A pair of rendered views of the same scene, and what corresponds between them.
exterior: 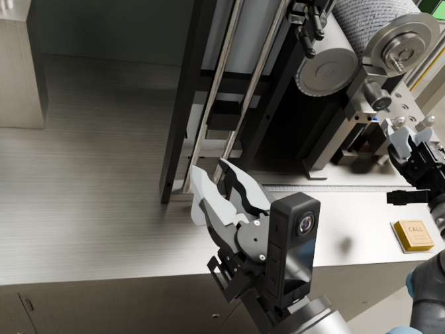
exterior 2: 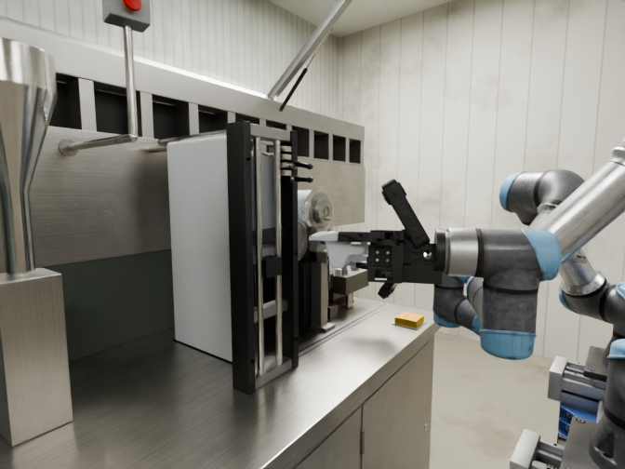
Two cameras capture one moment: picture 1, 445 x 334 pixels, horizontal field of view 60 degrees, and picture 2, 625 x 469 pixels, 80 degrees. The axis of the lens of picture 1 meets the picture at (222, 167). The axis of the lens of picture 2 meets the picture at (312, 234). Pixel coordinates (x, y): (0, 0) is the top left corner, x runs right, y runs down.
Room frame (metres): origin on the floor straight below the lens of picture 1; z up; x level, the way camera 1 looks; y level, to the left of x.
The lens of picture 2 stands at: (-0.25, 0.32, 1.31)
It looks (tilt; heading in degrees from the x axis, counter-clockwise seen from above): 7 degrees down; 332
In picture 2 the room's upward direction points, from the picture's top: straight up
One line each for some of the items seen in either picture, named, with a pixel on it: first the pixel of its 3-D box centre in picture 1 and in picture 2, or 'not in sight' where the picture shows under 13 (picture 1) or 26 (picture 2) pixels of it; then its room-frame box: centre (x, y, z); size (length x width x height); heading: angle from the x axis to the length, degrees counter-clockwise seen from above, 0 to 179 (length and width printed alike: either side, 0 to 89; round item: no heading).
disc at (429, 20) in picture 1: (400, 47); (319, 210); (0.74, -0.24, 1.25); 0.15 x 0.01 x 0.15; 116
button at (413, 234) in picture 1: (414, 234); (409, 319); (0.60, -0.48, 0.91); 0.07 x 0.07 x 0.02; 26
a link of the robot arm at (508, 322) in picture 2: not in sight; (504, 314); (0.11, -0.22, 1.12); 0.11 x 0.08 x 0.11; 138
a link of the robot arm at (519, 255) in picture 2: not in sight; (512, 256); (0.10, -0.21, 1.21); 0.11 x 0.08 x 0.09; 48
